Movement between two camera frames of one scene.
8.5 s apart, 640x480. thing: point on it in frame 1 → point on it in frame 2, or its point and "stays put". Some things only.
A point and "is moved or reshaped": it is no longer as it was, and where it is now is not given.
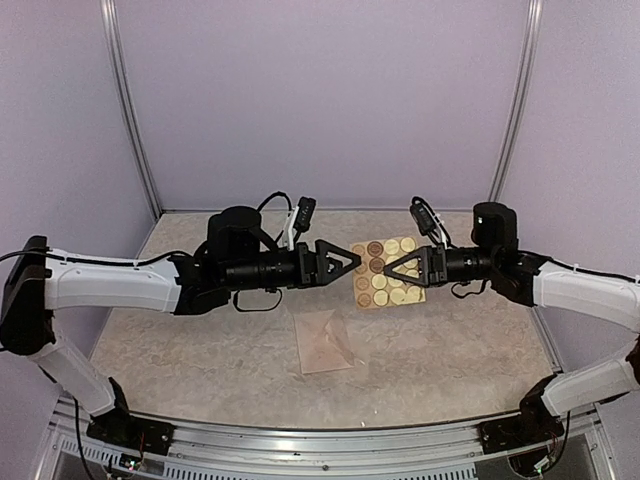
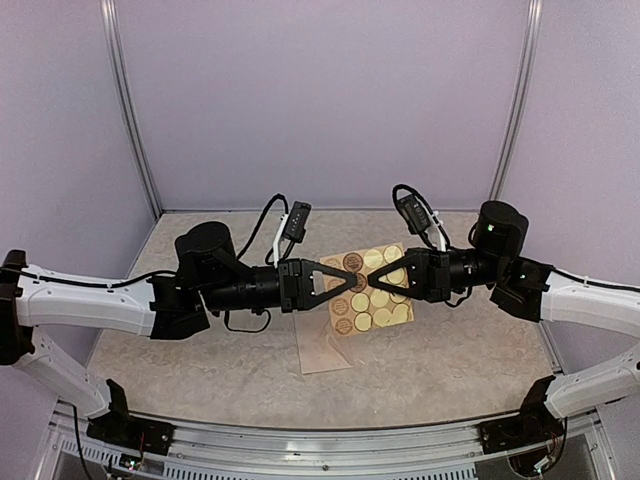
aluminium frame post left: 109,10 stays put
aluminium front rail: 209,449 stays put
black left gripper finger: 329,268 → 310,300
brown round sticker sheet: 374,287 is moved or reshaped
